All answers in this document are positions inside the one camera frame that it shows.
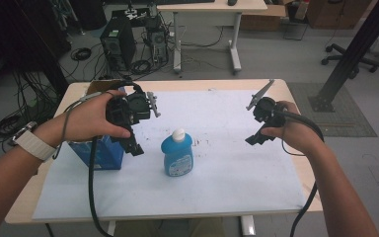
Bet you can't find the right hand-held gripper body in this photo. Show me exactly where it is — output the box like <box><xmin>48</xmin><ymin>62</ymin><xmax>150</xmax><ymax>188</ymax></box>
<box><xmin>245</xmin><ymin>78</ymin><xmax>289</xmax><ymax>129</ymax></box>

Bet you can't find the tangle of black cables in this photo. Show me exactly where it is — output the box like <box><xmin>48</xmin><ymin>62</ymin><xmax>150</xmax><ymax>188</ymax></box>
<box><xmin>0</xmin><ymin>69</ymin><xmax>62</xmax><ymax>156</ymax></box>

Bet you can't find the person's right hand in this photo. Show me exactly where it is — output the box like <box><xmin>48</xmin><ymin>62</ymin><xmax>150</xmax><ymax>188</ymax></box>
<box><xmin>260</xmin><ymin>100</ymin><xmax>326</xmax><ymax>156</ymax></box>

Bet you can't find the coiled black cable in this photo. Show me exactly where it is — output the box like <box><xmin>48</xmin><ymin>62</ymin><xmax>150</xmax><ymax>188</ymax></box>
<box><xmin>69</xmin><ymin>46</ymin><xmax>93</xmax><ymax>62</ymax></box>

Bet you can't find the white wristwatch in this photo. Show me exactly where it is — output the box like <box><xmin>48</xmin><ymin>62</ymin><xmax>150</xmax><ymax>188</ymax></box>
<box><xmin>11</xmin><ymin>120</ymin><xmax>59</xmax><ymax>163</ymax></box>

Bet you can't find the blue cardboard box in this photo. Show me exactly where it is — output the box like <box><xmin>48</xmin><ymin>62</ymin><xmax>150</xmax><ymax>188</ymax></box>
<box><xmin>67</xmin><ymin>78</ymin><xmax>126</xmax><ymax>172</ymax></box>

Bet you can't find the thin grey cable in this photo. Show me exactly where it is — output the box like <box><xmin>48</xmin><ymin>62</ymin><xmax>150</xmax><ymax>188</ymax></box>
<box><xmin>51</xmin><ymin>91</ymin><xmax>104</xmax><ymax>161</ymax></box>

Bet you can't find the black metal post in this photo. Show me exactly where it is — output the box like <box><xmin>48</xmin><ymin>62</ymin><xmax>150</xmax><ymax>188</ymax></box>
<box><xmin>308</xmin><ymin>0</ymin><xmax>379</xmax><ymax>114</ymax></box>

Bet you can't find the blue bottle with white cap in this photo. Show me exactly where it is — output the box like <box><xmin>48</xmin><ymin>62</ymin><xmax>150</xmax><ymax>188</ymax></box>
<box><xmin>160</xmin><ymin>127</ymin><xmax>194</xmax><ymax>178</ymax></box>

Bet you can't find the large black computer tower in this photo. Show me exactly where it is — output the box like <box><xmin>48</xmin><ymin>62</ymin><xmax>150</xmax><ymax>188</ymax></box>
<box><xmin>99</xmin><ymin>15</ymin><xmax>137</xmax><ymax>72</ymax></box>

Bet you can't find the black keyboard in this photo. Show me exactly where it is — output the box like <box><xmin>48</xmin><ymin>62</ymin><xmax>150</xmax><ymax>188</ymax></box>
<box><xmin>157</xmin><ymin>0</ymin><xmax>216</xmax><ymax>5</ymax></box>

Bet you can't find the brown cardboard box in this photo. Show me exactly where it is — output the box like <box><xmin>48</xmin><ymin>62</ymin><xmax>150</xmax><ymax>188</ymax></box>
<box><xmin>239</xmin><ymin>3</ymin><xmax>288</xmax><ymax>33</ymax></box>

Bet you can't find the grey floor mat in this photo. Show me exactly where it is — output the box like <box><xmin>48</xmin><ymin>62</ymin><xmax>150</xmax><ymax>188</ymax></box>
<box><xmin>287</xmin><ymin>81</ymin><xmax>378</xmax><ymax>138</ymax></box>

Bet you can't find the person's left hand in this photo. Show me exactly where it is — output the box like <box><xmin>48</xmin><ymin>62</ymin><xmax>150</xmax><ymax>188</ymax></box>
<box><xmin>49</xmin><ymin>89</ymin><xmax>132</xmax><ymax>149</ymax></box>

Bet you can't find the white table leg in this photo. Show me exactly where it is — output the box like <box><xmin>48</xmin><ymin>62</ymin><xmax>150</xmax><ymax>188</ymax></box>
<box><xmin>239</xmin><ymin>214</ymin><xmax>257</xmax><ymax>237</ymax></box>

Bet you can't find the thin black cable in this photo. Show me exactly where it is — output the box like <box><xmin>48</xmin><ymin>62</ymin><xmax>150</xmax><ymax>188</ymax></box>
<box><xmin>280</xmin><ymin>127</ymin><xmax>306</xmax><ymax>157</ymax></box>

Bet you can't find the white desk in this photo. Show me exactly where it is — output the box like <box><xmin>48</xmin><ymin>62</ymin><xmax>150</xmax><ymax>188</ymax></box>
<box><xmin>156</xmin><ymin>0</ymin><xmax>268</xmax><ymax>75</ymax></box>

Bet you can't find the small black computer tower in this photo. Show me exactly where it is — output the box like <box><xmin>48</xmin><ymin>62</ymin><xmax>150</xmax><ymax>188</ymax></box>
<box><xmin>145</xmin><ymin>27</ymin><xmax>169</xmax><ymax>66</ymax></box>

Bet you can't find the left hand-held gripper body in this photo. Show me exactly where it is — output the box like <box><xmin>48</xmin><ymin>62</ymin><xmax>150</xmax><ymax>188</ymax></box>
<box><xmin>106</xmin><ymin>91</ymin><xmax>163</xmax><ymax>130</ymax></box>

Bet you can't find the black office chair base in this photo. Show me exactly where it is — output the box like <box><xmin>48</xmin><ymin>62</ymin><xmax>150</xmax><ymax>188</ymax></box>
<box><xmin>321</xmin><ymin>42</ymin><xmax>379</xmax><ymax>80</ymax></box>

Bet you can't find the wooden cabinet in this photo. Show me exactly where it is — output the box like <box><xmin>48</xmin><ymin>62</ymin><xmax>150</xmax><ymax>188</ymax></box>
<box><xmin>305</xmin><ymin>0</ymin><xmax>373</xmax><ymax>31</ymax></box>

